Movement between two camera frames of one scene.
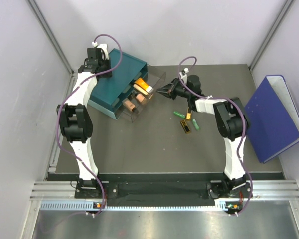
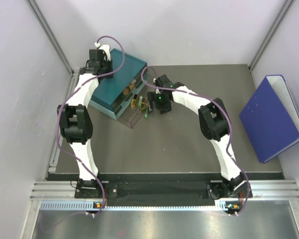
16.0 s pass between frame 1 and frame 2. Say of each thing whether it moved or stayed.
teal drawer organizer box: stayed
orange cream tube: moved
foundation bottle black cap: moved
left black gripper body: moved
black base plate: stayed
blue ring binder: stayed
